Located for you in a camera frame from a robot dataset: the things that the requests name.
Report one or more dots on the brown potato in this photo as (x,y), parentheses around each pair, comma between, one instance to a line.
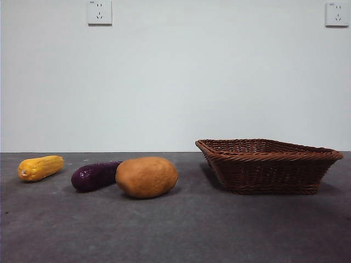
(146,177)

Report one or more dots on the purple eggplant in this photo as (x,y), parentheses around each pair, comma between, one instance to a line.
(91,176)

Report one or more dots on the brown wicker basket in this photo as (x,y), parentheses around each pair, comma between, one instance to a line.
(268,172)

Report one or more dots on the yellow corn cob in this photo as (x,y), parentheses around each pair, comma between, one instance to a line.
(41,167)

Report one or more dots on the white wall socket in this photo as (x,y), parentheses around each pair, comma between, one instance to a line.
(335,15)
(100,13)

